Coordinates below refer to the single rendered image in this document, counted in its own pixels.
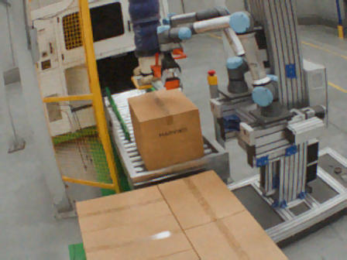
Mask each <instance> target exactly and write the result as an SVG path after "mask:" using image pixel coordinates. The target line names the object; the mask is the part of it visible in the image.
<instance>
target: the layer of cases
mask: <svg viewBox="0 0 347 260"><path fill-rule="evenodd" d="M76 208H77V216H78V218H79V225H80V227H81V234H82V239H83V243H84V250H85V253H86V258H87V260H288V258H287V257H286V255H285V254H283V252H282V251H281V250H280V249H279V248H278V247H277V245H276V244H274V243H275V242H273V241H272V239H271V238H270V237H269V235H268V234H267V233H266V232H265V231H264V230H263V228H262V227H261V226H260V225H259V224H258V223H257V221H256V220H255V219H254V218H253V216H252V215H251V214H250V213H249V212H248V211H247V210H246V208H245V207H244V206H243V205H242V203H240V202H239V199H237V198H236V197H235V195H234V194H233V193H232V192H231V190H230V189H229V188H228V187H227V186H226V184H224V183H223V182H222V180H221V179H220V178H219V177H218V175H217V174H216V173H215V172H214V170H210V171H207V172H204V173H199V174H196V175H193V176H188V177H184V178H181V179H178V180H173V181H170V182H167V183H162V184H159V185H157V186H151V187H145V188H142V189H139V190H134V191H132V190H131V191H129V192H126V193H118V194H116V195H111V196H108V197H101V198H96V199H93V200H85V201H82V202H77V203H76Z"/></svg>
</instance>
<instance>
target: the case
mask: <svg viewBox="0 0 347 260"><path fill-rule="evenodd" d="M127 101H128V105H129V112H130V120H131V124H132V131H133V135H134V139H135V144H136V147H137V149H138V150H139V154H140V155H141V156H142V158H143V160H144V163H145V164H146V167H147V169H148V171H151V170H153V171H154V170H158V169H162V168H166V167H169V166H174V165H177V164H181V163H185V162H189V161H192V160H196V159H200V158H201V157H205V153H204V142H203V135H202V129H201V118H200V111H199V109H198V107H197V106H195V105H194V104H193V103H192V102H191V101H190V100H189V99H188V98H187V97H186V96H185V95H184V94H183V93H182V92H181V91H180V90H178V89H177V88H176V89H172V90H168V91H167V89H162V90H158V91H152V92H150V93H148V94H141V95H137V96H134V97H128V98H127Z"/></svg>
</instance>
